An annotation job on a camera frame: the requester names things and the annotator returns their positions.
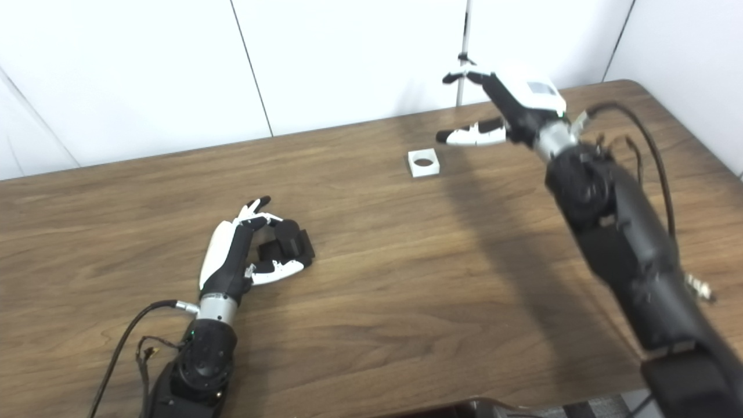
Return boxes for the dark robot torso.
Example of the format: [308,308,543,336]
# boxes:
[371,397,587,418]

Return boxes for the thin left arm wires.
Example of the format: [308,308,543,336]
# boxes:
[135,335,186,407]

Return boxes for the black peg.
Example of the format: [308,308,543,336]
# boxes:
[257,218,316,271]

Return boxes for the white and black left hand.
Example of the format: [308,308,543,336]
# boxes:
[199,196,306,326]

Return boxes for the white square piece with hole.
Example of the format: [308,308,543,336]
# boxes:
[407,148,441,178]

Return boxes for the white and black right hand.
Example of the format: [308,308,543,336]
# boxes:
[436,64,581,163]

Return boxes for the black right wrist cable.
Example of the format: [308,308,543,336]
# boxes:
[572,102,677,239]

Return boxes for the thin arm wires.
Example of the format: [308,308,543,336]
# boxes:
[595,134,644,186]
[135,335,186,407]

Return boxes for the thin right arm wires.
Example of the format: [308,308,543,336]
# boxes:
[595,134,644,186]

